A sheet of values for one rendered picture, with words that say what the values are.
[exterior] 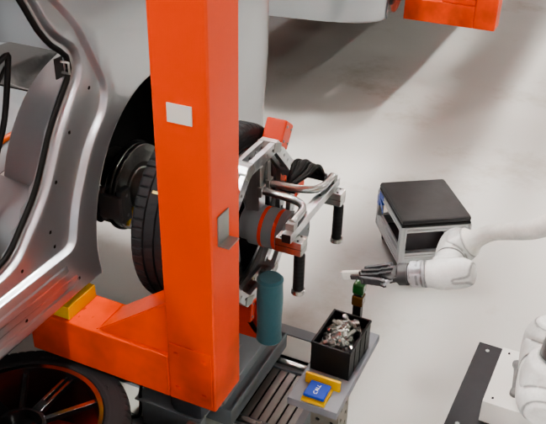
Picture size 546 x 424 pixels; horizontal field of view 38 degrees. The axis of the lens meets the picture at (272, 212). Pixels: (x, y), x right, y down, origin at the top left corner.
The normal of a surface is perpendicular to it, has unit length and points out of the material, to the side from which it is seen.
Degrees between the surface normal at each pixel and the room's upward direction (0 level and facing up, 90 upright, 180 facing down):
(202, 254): 90
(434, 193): 0
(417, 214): 0
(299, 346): 0
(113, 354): 90
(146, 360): 90
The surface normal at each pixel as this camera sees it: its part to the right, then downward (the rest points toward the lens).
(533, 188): 0.02, -0.86
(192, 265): -0.42, 0.45
